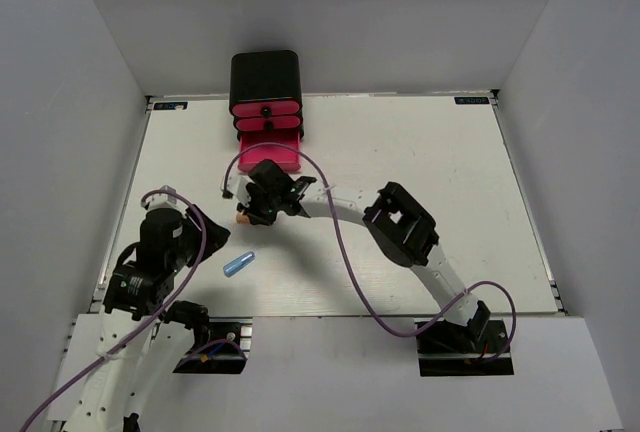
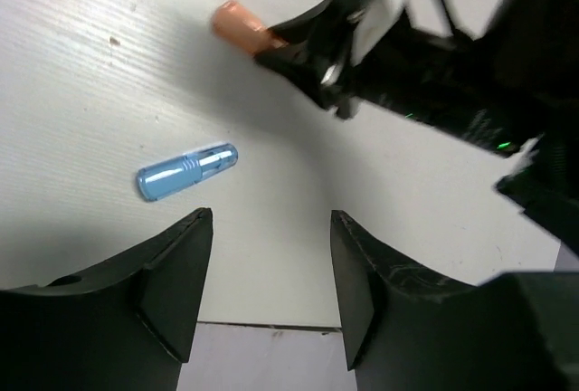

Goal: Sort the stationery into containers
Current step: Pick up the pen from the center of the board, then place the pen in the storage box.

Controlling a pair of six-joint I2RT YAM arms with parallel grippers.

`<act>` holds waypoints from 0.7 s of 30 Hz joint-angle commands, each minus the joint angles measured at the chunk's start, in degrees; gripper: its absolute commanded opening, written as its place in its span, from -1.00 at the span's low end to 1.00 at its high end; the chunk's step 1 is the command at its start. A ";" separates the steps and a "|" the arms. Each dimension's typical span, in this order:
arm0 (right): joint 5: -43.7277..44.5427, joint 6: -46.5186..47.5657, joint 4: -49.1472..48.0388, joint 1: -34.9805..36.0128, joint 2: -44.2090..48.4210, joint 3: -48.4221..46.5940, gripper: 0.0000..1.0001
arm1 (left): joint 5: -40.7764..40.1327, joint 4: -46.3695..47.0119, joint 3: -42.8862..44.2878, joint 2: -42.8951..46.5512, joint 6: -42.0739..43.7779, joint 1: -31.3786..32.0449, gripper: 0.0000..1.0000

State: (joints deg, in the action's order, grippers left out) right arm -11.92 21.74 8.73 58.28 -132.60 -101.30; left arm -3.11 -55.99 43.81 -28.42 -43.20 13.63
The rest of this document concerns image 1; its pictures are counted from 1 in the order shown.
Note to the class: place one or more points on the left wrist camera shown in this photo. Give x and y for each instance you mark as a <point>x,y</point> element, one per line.
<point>165,198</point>

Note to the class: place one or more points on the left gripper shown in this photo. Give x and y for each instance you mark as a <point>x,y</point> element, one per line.
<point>216,235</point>

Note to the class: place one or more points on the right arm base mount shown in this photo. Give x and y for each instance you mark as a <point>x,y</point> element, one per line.
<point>441,353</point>

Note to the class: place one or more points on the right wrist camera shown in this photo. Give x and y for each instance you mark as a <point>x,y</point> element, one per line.
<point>235,187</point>

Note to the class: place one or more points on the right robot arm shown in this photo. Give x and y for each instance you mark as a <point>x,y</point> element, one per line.
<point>402,229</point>

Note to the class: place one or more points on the right blue table sticker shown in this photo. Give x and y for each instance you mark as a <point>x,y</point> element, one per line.
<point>471,100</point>

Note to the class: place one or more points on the pink drawer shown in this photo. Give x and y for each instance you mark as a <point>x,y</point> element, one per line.
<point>265,109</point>
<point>280,146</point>
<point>258,124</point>

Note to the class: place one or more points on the left blue table sticker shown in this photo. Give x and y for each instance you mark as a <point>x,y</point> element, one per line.
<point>170,106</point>

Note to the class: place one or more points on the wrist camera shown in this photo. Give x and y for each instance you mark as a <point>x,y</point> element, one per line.
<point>235,187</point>
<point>165,198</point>

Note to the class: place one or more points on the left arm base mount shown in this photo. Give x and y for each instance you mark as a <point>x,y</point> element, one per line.
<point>226,353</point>

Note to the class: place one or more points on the blue table sticker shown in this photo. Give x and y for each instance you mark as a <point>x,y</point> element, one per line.
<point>170,106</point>
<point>471,100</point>

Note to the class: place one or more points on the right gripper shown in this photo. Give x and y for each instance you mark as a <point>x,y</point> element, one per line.
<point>254,209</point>

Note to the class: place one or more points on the black drawer cabinet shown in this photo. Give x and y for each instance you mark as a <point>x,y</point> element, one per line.
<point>266,76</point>

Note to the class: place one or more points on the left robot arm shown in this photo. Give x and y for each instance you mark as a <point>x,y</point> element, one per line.
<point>145,328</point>

